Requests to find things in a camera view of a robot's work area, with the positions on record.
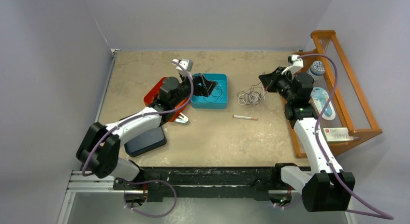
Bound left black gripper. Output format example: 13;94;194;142
172;72;217;108

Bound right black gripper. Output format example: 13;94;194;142
259;67;296;103

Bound black cable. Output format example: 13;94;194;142
202;85;223;104

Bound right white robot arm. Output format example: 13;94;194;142
258;67;355;212

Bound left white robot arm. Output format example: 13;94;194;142
76;74;218;190

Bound teal plastic tray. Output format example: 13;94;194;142
191;73;228;109

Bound small white stapler remover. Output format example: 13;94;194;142
174;113;189;125

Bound white orange marker pen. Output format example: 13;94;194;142
233;115;258;121

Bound blue white jar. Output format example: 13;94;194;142
307;60;325;81

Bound blue blister pack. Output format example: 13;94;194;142
310;86;337;120

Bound orange plastic tray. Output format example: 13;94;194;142
143;76;191;124

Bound dark blue plastic tray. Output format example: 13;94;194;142
124;126;167;157

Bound tangled cable pile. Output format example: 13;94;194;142
236;81;268;107

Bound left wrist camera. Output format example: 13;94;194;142
172;59;193;80

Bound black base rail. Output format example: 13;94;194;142
113;166;296;204

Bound aluminium frame rails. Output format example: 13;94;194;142
58;171;357;224

